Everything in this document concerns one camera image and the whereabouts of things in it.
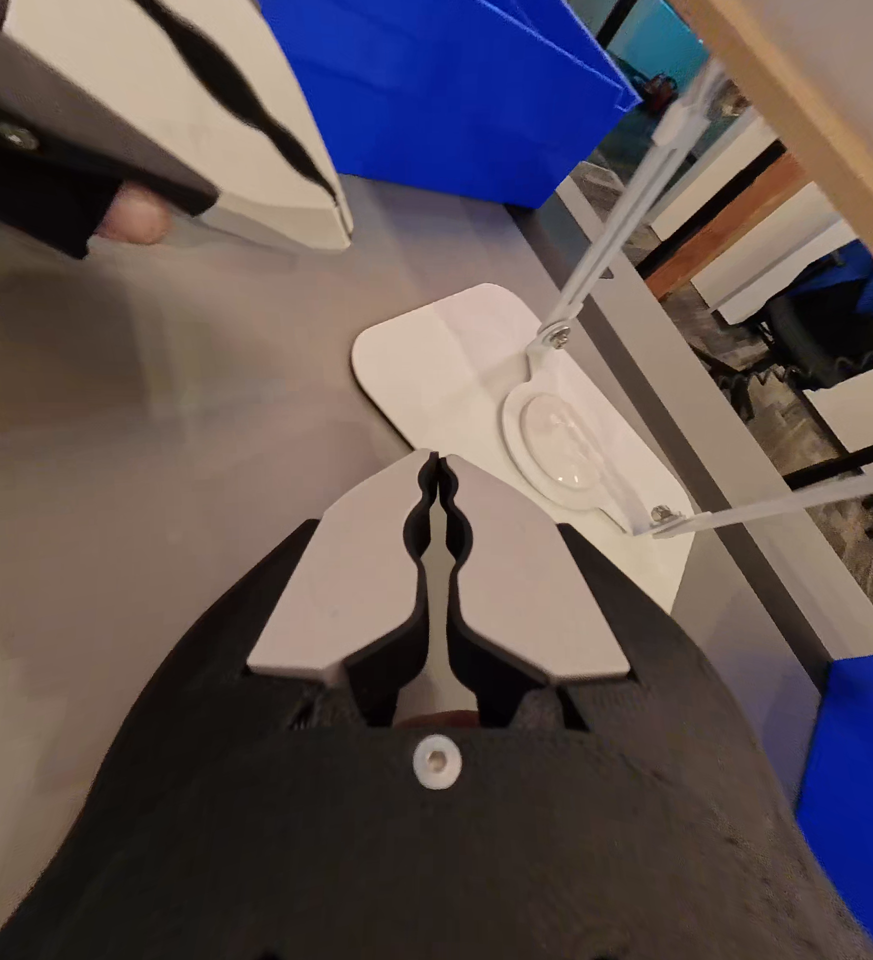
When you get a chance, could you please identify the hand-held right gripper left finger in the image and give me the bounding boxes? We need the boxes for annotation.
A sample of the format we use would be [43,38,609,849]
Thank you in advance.
[246,450,438,729]

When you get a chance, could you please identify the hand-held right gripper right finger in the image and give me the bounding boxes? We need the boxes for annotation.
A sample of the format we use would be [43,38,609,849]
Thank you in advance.
[440,454,631,729]

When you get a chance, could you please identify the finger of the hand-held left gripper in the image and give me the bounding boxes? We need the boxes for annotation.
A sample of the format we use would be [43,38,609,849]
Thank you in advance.
[159,0,355,226]
[1,0,355,252]

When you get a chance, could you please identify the blue plastic bin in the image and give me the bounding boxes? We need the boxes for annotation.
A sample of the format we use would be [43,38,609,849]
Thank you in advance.
[256,0,642,211]
[795,648,873,960]

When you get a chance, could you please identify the grey desk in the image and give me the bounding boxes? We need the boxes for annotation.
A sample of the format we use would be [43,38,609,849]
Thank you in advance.
[0,171,873,960]

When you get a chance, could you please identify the wooden top office desk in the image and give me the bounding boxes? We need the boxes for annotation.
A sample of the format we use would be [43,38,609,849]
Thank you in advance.
[781,429,873,492]

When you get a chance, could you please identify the person's left hand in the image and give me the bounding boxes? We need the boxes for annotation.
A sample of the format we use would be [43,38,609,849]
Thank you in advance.
[95,183,173,246]

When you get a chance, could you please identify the white stand with wooden board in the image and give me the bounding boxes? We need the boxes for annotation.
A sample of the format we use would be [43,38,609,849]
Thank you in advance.
[351,0,873,612]

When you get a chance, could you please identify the black office chair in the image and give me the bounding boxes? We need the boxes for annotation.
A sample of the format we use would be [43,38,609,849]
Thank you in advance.
[695,255,873,421]

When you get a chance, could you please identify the black coiled cable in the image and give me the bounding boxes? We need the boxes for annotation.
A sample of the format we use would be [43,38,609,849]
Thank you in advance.
[721,345,873,391]

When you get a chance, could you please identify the wooden post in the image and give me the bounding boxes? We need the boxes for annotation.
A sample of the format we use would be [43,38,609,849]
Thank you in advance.
[645,153,809,300]

